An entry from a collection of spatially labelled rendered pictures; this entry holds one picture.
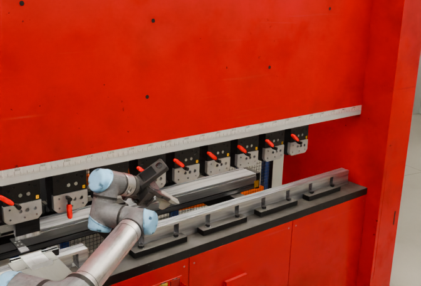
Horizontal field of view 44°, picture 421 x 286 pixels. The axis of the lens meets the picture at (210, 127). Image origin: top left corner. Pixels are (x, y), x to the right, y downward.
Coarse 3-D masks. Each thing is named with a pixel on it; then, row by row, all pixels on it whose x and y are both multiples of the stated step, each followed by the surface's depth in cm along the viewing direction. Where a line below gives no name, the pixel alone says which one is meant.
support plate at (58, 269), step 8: (48, 256) 218; (8, 264) 212; (16, 264) 211; (24, 264) 212; (56, 264) 212; (64, 264) 212; (24, 272) 206; (32, 272) 206; (40, 272) 206; (48, 272) 206; (56, 272) 206; (64, 272) 207; (72, 272) 207; (56, 280) 201
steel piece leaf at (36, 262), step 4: (36, 256) 218; (40, 256) 218; (44, 256) 218; (24, 260) 214; (28, 260) 214; (32, 260) 214; (36, 260) 214; (40, 260) 214; (44, 260) 214; (48, 260) 211; (52, 260) 212; (28, 264) 211; (32, 264) 211; (36, 264) 208; (40, 264) 209; (44, 264) 210; (48, 264) 211; (32, 268) 207; (36, 268) 208
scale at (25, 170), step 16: (320, 112) 311; (336, 112) 321; (240, 128) 273; (256, 128) 280; (160, 144) 243; (176, 144) 249; (64, 160) 215; (80, 160) 219; (96, 160) 224; (0, 176) 200
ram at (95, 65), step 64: (0, 0) 186; (64, 0) 200; (128, 0) 217; (192, 0) 237; (256, 0) 260; (320, 0) 290; (0, 64) 190; (64, 64) 206; (128, 64) 223; (192, 64) 245; (256, 64) 270; (320, 64) 302; (0, 128) 196; (64, 128) 212; (128, 128) 231; (192, 128) 253
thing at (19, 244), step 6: (0, 228) 234; (6, 228) 234; (12, 228) 234; (0, 234) 230; (6, 234) 231; (12, 234) 232; (0, 240) 229; (6, 240) 230; (12, 240) 230; (18, 240) 230; (18, 246) 224; (24, 246) 225; (24, 252) 221
